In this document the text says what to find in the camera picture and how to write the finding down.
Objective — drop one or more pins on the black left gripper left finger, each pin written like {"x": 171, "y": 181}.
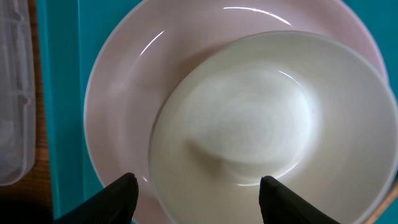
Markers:
{"x": 115, "y": 204}

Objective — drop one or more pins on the pale green bowl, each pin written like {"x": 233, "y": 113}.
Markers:
{"x": 302, "y": 108}

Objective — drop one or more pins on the wooden chopstick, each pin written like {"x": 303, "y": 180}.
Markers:
{"x": 386, "y": 203}

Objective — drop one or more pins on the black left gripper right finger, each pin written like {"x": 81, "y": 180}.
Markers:
{"x": 281, "y": 205}

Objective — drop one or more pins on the pink plate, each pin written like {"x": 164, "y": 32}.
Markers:
{"x": 157, "y": 44}

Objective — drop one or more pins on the teal plastic tray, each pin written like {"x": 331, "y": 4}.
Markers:
{"x": 71, "y": 35}

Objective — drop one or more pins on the clear plastic bin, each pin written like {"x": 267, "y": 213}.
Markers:
{"x": 18, "y": 113}

